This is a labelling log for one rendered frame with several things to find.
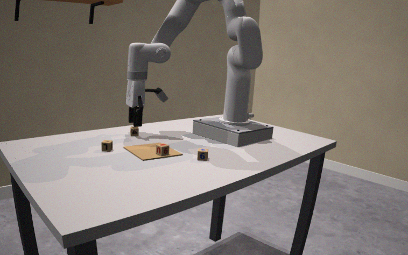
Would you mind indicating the wooden letter block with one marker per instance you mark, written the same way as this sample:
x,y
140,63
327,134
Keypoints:
x,y
106,145
162,149
202,154
134,131

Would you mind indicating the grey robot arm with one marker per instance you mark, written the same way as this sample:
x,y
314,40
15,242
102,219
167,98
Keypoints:
x,y
241,58

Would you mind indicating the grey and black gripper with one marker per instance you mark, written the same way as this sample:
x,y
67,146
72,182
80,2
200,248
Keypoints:
x,y
135,96

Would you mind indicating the tan flat square mat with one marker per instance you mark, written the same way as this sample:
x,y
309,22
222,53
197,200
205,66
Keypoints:
x,y
148,151

